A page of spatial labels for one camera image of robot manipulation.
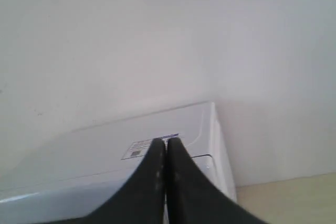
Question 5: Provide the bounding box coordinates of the white Midea microwave oven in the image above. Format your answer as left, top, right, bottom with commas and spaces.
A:
1, 102, 237, 223

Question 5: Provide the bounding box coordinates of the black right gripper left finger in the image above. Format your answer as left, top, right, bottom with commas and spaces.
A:
60, 138, 166, 223

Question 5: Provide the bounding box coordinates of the warning label sticker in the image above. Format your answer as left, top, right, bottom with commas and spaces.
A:
121, 133, 183, 160

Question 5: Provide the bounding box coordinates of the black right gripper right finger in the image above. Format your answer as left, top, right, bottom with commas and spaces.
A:
166, 137, 265, 224

